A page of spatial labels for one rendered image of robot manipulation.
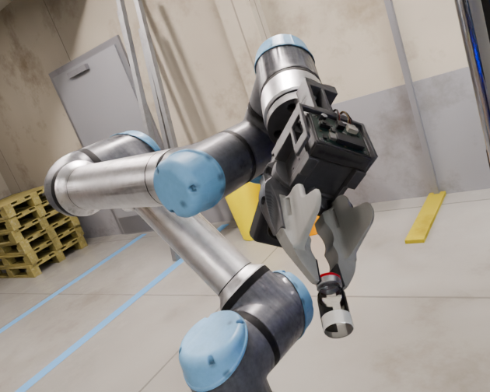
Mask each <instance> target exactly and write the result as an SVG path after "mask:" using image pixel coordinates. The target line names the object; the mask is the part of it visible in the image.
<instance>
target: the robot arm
mask: <svg viewBox="0 0 490 392"><path fill-rule="evenodd" d="M254 71H255V75H256V79H255V82H254V87H253V89H252V93H251V95H250V100H249V103H248V105H247V110H246V113H245V116H244V119H243V121H242V122H240V123H238V124H235V125H233V126H232V127H230V128H227V129H226V130H224V131H221V132H219V133H217V134H215V135H213V136H211V137H209V138H207V139H205V140H202V141H200V142H198V143H195V144H193V145H186V146H181V147H177V148H173V149H165V150H161V151H160V147H159V146H158V145H157V144H156V143H155V141H154V140H153V139H151V138H150V137H149V136H148V135H146V134H144V133H142V132H140V131H125V132H122V133H117V134H114V135H111V136H110V137H109V138H106V139H104V140H102V141H99V142H96V143H94V144H92V145H88V146H86V147H84V148H82V149H79V150H76V151H74V152H70V153H69V154H67V155H65V156H62V157H61V158H60V159H59V160H58V161H56V162H55V163H54V164H53V166H52V167H51V168H50V169H49V170H48V172H47V175H46V177H45V180H44V193H45V196H46V199H47V201H48V203H49V204H50V205H51V206H52V207H53V208H54V209H55V210H56V211H57V212H60V213H61V214H63V215H68V216H75V217H77V216H88V215H93V214H95V213H96V212H98V211H99V210H100V209H112V208H122V209H123V210H125V211H126V212H129V211H136V212H137V213H138V214H139V215H140V216H141V217H142V218H143V219H144V220H145V221H146V222H147V223H148V224H149V225H150V226H151V227H152V229H153V230H154V231H155V232H156V233H157V234H158V235H159V236H160V237H161V238H162V239H163V240H164V241H165V242H166V243H167V244H168V245H169V246H170V247H171V248H172V249H173V250H174V251H175V252H176V253H177V254H178V255H179V256H180V257H181V258H182V259H183V260H184V262H185V263H186V264H187V265H188V266H189V267H190V268H191V269H192V270H193V271H194V272H195V273H196V274H197V275H198V276H199V277H200V278H201V279H202V280H203V281H204V282H205V283H206V284H207V285H208V286H209V287H210V288H211V289H212V290H213V291H214V292H215V294H216V295H217V296H218V297H219V299H220V310H221V311H218V312H215V313H212V314H210V317H208V318H206V317H204V318H203V319H201V320H200V321H198V322H197V323H196V324H195V325H194V326H193V327H192V328H191V329H190V330H189V331H188V332H187V333H186V335H185V336H184V338H183V340H182V342H181V344H180V348H179V362H180V366H181V368H182V370H183V375H184V379H185V381H186V383H187V385H188V386H189V387H190V389H191V391H192V392H272V391H271V388H270V385H269V383H268V380H267V376H268V374H269V373H270V372H271V371H272V370H273V369H274V367H275V366H276V365H277V364H278V363H279V361H280V360H281V359H282V358H283V357H284V355H285V354H286V353H287V352H288V350H289V349H290V348H291V347H292V346H293V345H294V344H295V343H296V341H297V340H299V339H300V338H301V337H302V336H303V335H304V333H305V330H306V329H307V328H308V326H309V325H310V323H311V321H312V319H313V300H312V298H311V295H310V293H309V291H308V289H307V288H306V286H305V285H304V284H303V282H302V281H301V280H300V279H299V278H297V277H296V276H295V275H294V274H293V273H291V272H289V271H287V272H285V271H284V270H277V271H271V270H270V269H269V268H268V267H267V266H266V265H265V264H252V263H251V262H250V261H249V260H248V259H247V258H245V257H244V256H243V255H242V254H241V253H240V252H239V251H238V250H237V249H236V248H235V247H234V246H233V245H232V244H231V243H230V242H229V241H228V240H227V239H226V238H225V237H224V236H223V235H222V234H221V233H220V232H219V231H218V230H217V229H216V228H215V227H214V226H213V225H212V224H211V223H210V222H209V221H208V220H207V219H206V218H205V217H204V216H203V215H202V214H201V213H200V212H203V211H206V210H209V209H210V208H212V207H213V206H215V205H216V204H218V203H219V201H220V200H222V199H223V198H225V197H226V196H228V195H229V194H231V193H233V192H234V191H236V190H237V189H239V188H240V187H242V186H243V185H244V184H247V183H248V182H251V183H254V184H260V185H261V189H260V191H259V196H258V204H257V208H256V211H255V214H254V218H253V222H252V224H251V227H250V232H249V234H250V236H251V238H252V239H253V240H254V241H256V242H258V243H265V244H268V245H272V246H276V247H282V248H283V250H284V251H285V252H286V253H287V254H288V256H289V257H290V258H291V259H292V261H293V262H294V263H295V265H296V266H297V267H298V268H299V270H300V271H301V272H302V273H303V274H304V275H305V276H306V278H307V279H308V280H309V281H310V282H311V283H312V284H314V285H318V284H319V283H320V282H321V280H320V271H319V266H318V262H317V259H316V258H315V257H314V255H313V253H312V250H311V247H310V244H311V241H312V240H311V238H310V236H309V234H310V232H311V229H312V228H313V224H314V223H315V220H316V218H317V216H320V217H319V219H318V220H317V221H316V223H315V228H316V231H317V234H318V235H319V236H320V238H321V239H322V240H323V242H324V246H325V253H324V256H325V258H326V259H327V262H328V264H329V268H330V271H329V272H334V273H336V274H338V275H340V277H341V283H342V288H343V289H344V290H345V289H347V287H348V286H349V284H350V282H351V280H352V278H353V276H354V274H355V266H356V261H357V256H356V253H357V251H358V249H359V247H360V246H361V244H362V242H363V240H364V239H365V237H366V234H367V233H368V231H369V229H370V227H371V225H372V224H373V220H374V210H373V207H372V205H371V204H370V203H369V202H364V203H362V204H360V205H357V206H355V207H353V205H352V203H351V202H350V201H349V199H348V198H347V197H346V196H344V195H343V194H344V193H345V192H346V190H347V189H348V188H351V189H353V190H355V189H356V188H357V186H358V185H359V183H360V182H361V181H362V179H363V178H364V176H365V175H366V172H367V171H368V170H369V168H370V167H371V166H372V164H373V163H374V162H375V160H376V159H377V157H378V155H377V154H376V150H375V149H374V147H373V144H372V142H371V140H370V138H369V135H368V133H367V131H366V128H365V126H364V124H363V123H360V122H358V121H354V120H352V119H351V117H350V116H349V114H348V113H347V112H345V111H342V112H341V113H339V111H338V109H334V110H332V107H331V104H332V103H333V102H334V99H335V98H336V96H337V94H338V92H337V90H336V88H335V87H333V86H329V85H326V84H322V83H321V80H320V77H319V75H318V72H317V69H316V66H315V61H314V57H313V55H312V54H311V52H310V51H309V50H308V48H307V46H306V45H305V44H304V42H303V41H302V40H300V39H299V38H298V37H295V36H293V35H292V34H279V35H275V36H273V37H270V38H268V39H267V40H266V41H265V42H264V43H263V44H262V45H261V46H260V47H259V49H258V50H257V54H256V58H255V63H254ZM335 111H337V113H335ZM343 113H344V114H346V116H345V115H342V114H343ZM342 121H344V122H346V123H347V124H344V123H343V122H342ZM363 137H364V138H363ZM364 139H365V140H364ZM366 144H367V145H366ZM367 146H368V147H367ZM368 148H369V149H368Z"/></svg>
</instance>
